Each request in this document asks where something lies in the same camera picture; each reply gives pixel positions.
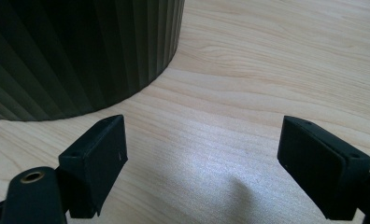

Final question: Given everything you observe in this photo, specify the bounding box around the grey ribbed trash bin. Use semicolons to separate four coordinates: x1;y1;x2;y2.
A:
0;0;187;122

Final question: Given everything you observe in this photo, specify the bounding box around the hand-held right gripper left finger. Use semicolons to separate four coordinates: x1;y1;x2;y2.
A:
58;114;129;219

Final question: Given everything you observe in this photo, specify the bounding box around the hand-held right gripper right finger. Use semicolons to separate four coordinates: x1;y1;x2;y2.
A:
277;115;370;222

